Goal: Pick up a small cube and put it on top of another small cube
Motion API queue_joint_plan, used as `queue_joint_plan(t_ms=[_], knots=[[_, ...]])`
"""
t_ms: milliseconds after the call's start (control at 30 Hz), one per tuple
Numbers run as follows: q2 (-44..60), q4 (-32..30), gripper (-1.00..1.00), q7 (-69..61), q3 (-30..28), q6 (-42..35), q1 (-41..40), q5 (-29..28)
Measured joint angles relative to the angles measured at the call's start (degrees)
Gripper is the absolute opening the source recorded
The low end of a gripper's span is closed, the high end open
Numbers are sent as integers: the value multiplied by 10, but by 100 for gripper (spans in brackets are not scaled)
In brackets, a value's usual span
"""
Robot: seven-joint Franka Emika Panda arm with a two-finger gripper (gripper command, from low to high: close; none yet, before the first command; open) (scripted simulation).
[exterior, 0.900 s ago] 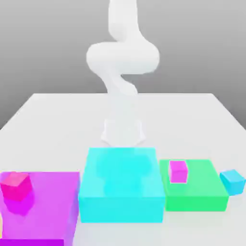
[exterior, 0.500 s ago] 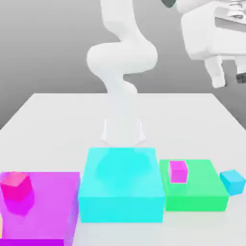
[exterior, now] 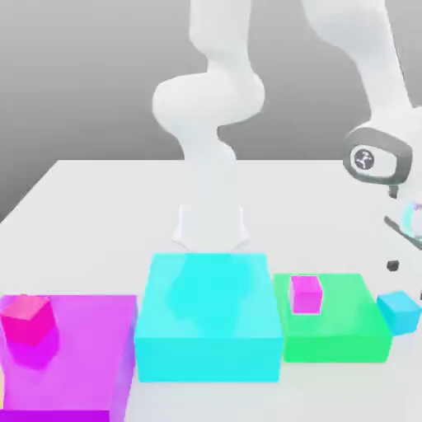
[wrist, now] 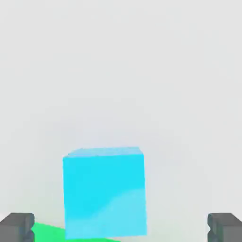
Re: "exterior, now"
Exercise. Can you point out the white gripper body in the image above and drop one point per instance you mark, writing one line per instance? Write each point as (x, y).
(412, 235)

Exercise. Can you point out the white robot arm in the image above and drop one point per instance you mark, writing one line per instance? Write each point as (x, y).
(211, 99)

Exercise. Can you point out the small blue cube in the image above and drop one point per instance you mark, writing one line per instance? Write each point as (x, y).
(400, 313)

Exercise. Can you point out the small magenta cube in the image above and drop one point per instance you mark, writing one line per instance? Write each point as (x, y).
(306, 296)

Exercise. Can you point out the small pink cube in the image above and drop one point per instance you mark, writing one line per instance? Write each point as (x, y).
(26, 321)

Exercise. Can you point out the large green box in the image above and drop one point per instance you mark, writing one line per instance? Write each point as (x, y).
(343, 336)

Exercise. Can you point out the large cyan box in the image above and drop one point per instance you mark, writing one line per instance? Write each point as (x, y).
(211, 329)

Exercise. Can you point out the large magenta box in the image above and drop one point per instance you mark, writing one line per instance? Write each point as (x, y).
(85, 356)

